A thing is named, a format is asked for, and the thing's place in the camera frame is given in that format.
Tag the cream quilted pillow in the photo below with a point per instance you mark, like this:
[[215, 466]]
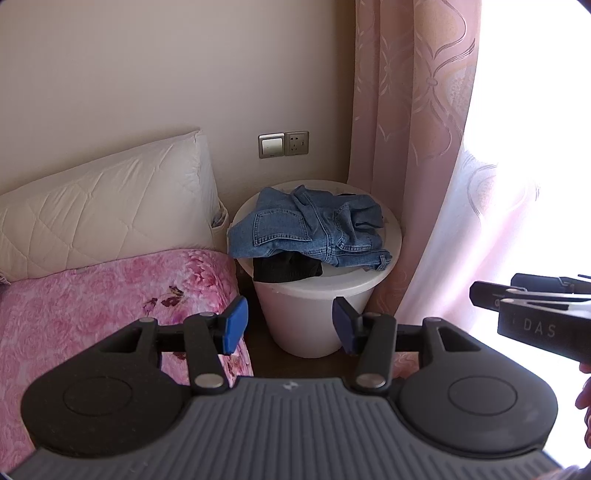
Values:
[[106, 203]]

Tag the person's right hand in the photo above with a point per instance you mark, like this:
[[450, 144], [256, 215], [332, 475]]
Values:
[[585, 393]]

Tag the pink floral bed blanket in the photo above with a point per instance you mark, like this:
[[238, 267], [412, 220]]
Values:
[[69, 314]]

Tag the black garment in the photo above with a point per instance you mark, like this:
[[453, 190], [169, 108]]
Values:
[[281, 268]]

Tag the wall light switch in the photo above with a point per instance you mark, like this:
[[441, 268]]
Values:
[[271, 146]]

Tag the white round bucket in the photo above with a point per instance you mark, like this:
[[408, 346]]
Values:
[[300, 318]]

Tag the pink patterned curtain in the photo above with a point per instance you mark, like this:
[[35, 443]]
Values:
[[406, 115]]

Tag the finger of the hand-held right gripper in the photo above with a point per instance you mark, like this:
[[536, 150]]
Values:
[[540, 282], [485, 294]]

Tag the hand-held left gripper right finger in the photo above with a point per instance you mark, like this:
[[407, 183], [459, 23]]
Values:
[[344, 323]]

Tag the blue denim jeans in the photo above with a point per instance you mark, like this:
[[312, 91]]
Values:
[[295, 226]]

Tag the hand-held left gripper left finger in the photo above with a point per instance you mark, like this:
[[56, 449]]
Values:
[[233, 323]]

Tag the wall power socket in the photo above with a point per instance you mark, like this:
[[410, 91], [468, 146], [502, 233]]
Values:
[[297, 143]]

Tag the white sheer curtain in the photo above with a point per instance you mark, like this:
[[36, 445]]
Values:
[[485, 221]]

